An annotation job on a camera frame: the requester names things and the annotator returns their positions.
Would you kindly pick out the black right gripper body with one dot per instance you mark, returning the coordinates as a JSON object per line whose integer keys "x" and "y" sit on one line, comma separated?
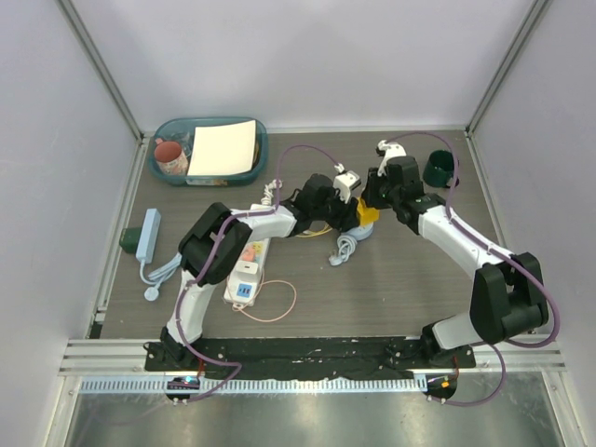
{"x": 379, "y": 195}

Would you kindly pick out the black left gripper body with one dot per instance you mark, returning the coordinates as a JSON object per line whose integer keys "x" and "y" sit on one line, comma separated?
{"x": 334, "y": 212}

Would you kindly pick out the yellow cube socket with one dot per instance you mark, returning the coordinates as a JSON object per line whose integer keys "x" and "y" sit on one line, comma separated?
{"x": 367, "y": 215}

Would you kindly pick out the light blue round socket base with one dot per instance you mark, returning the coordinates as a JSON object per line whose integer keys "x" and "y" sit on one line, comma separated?
{"x": 361, "y": 232}

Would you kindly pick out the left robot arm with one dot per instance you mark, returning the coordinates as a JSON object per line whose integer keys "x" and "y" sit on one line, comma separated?
{"x": 213, "y": 245}

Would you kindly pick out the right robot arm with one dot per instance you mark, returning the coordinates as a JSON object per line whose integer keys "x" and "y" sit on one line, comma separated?
{"x": 507, "y": 297}

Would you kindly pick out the pink plug adapter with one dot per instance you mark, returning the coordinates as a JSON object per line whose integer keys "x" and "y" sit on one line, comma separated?
{"x": 251, "y": 254}

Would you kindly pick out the dark green mug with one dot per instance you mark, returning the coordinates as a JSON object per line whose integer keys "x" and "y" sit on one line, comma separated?
{"x": 439, "y": 170}

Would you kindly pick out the white charger block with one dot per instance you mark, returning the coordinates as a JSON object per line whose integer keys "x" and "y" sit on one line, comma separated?
{"x": 248, "y": 272}

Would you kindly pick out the white paper sheet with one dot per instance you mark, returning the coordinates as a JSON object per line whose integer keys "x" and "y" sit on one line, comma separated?
{"x": 223, "y": 150}

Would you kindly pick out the white power strip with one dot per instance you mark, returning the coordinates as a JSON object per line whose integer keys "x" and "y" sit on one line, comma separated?
{"x": 244, "y": 282}

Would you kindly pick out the red patterned cup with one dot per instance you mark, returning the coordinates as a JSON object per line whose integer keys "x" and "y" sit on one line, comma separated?
{"x": 171, "y": 157}

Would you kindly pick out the teal plastic basin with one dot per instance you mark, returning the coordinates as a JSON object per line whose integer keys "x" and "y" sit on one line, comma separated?
{"x": 182, "y": 130}

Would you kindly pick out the light blue power strip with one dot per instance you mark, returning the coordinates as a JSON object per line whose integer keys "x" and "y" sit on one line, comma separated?
{"x": 147, "y": 240}

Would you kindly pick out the dark green box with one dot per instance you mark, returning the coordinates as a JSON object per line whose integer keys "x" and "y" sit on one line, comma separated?
{"x": 129, "y": 239}

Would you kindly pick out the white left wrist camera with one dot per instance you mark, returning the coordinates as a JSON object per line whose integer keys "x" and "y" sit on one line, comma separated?
{"x": 344, "y": 182}

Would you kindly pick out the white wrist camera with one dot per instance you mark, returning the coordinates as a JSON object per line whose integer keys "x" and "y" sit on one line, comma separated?
{"x": 344, "y": 182}
{"x": 388, "y": 150}

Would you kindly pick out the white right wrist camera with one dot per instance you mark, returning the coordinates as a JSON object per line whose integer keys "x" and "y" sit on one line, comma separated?
{"x": 388, "y": 150}

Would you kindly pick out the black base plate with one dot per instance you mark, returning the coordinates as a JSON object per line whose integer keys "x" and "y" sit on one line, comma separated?
{"x": 314, "y": 359}

